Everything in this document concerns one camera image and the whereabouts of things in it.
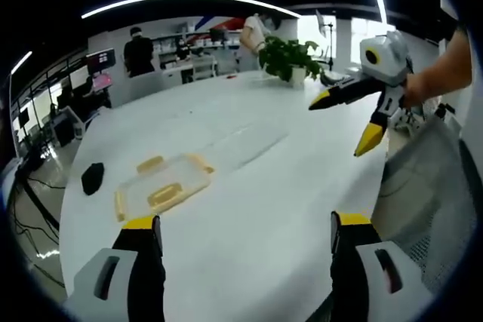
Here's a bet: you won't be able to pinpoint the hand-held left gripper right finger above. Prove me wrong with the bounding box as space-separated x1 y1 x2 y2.
327 210 435 322

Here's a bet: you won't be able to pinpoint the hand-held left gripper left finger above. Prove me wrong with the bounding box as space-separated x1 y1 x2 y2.
62 214 168 322

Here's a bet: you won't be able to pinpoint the container lid with yellow latches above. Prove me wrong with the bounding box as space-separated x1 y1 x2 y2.
114 152 216 223

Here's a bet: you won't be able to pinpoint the person's right hand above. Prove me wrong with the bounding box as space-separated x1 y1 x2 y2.
400 72 429 109

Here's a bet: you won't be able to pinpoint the black tripod stand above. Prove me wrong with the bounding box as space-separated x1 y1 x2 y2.
315 8 337 72

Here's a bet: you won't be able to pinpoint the green potted plant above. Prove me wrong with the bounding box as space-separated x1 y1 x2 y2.
257 35 326 87

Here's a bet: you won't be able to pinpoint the grey mesh office chair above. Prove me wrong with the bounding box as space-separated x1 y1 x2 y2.
375 110 478 295

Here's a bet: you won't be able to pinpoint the small black object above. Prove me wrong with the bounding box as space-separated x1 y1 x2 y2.
80 162 105 197

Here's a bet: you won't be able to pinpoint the white chair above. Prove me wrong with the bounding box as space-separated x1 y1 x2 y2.
192 54 219 82

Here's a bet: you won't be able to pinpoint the pink lit screen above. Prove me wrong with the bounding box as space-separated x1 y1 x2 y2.
91 74 114 93

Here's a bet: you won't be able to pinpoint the dark computer monitor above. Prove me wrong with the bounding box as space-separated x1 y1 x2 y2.
85 48 116 74

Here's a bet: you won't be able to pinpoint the black floor cables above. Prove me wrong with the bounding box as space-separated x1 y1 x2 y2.
9 170 67 289

